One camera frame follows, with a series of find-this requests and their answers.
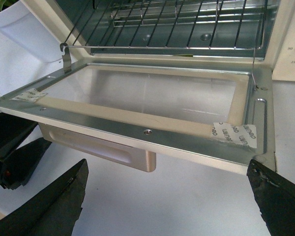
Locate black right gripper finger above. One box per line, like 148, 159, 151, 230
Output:
247, 159, 295, 236

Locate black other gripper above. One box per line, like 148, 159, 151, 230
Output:
0, 113, 89, 236

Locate glass oven door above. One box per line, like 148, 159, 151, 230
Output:
0, 60, 276, 174

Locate cream Toshiba toaster oven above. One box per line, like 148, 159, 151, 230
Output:
24, 0, 295, 81

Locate right white tape piece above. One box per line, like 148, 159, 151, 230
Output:
209, 122, 257, 148

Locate white tape piece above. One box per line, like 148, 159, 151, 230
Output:
11, 88, 47, 103
209, 122, 257, 148

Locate left white tape piece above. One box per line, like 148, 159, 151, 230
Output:
11, 88, 47, 103

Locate white plant pot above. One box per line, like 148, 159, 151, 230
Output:
0, 0, 62, 62

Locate wire oven rack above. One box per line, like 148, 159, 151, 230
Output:
69, 0, 268, 51

